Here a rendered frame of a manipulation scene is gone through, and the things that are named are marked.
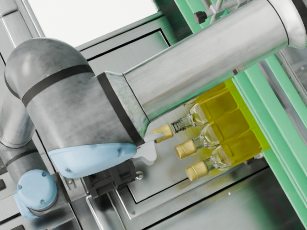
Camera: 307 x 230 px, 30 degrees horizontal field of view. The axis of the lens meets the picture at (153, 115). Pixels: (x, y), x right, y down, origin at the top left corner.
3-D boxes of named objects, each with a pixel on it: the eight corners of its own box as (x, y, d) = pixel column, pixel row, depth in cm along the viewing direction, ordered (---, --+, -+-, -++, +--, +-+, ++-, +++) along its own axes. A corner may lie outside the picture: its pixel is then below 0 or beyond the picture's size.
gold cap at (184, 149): (188, 141, 138) (172, 148, 137) (191, 137, 134) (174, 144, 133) (196, 154, 137) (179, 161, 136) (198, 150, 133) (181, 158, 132)
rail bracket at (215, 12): (230, 15, 142) (187, 34, 140) (246, -21, 127) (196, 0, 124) (236, 25, 142) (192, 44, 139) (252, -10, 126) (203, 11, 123)
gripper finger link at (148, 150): (172, 152, 133) (136, 169, 133) (161, 129, 134) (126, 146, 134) (172, 151, 130) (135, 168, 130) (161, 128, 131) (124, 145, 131)
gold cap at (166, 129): (166, 125, 138) (149, 132, 137) (167, 121, 135) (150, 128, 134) (172, 138, 138) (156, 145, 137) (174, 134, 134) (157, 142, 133)
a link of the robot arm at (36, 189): (1, 164, 115) (9, 173, 126) (26, 214, 113) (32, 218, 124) (37, 146, 117) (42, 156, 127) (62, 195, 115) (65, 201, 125)
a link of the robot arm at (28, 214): (23, 222, 123) (28, 224, 131) (70, 200, 125) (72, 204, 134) (9, 188, 125) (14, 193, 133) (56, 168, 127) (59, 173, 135)
